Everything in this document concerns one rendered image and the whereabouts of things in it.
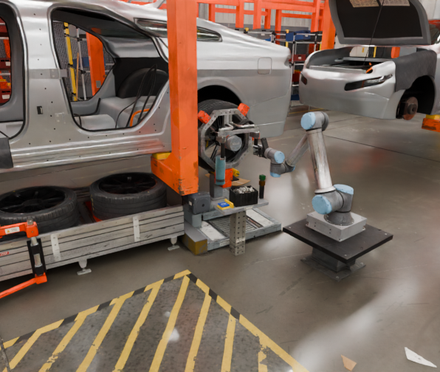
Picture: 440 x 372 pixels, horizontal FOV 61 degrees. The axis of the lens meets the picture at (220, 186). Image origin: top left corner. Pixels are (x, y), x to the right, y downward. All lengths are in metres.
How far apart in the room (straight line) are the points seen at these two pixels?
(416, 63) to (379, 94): 0.59
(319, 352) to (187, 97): 1.91
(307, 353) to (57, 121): 2.38
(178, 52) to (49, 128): 1.15
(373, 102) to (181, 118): 3.16
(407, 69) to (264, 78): 2.26
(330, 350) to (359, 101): 3.67
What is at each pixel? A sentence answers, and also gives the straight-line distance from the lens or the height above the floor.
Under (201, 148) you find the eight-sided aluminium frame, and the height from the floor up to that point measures 0.81.
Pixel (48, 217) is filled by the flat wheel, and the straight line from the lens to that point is 3.01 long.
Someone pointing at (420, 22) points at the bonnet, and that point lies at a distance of 5.98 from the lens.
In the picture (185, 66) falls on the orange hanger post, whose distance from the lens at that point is 2.83.
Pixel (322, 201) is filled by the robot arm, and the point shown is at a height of 0.63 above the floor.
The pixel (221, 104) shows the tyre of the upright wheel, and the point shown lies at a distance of 3.40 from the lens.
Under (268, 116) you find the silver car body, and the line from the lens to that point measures 3.94.
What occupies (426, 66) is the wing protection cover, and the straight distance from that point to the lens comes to 5.78.
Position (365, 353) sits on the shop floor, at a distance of 2.52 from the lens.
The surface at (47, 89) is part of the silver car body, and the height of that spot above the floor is 1.33.
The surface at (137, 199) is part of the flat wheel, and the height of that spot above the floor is 0.48.
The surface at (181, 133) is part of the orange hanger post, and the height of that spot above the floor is 1.03.
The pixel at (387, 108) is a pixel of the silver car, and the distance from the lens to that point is 5.46.
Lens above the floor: 1.67
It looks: 21 degrees down
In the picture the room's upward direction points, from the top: 1 degrees clockwise
